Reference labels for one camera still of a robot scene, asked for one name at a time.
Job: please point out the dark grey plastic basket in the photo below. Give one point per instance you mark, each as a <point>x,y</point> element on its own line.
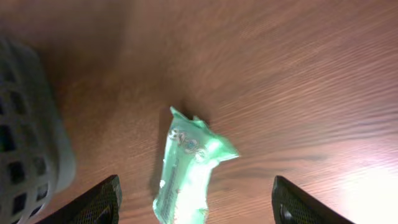
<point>37,160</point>

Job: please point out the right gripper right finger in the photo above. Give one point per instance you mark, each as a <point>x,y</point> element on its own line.
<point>292,205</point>

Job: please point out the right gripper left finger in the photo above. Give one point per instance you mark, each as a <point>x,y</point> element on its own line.
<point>99,205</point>

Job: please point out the small mint green packet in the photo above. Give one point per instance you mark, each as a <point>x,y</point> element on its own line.
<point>192,151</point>

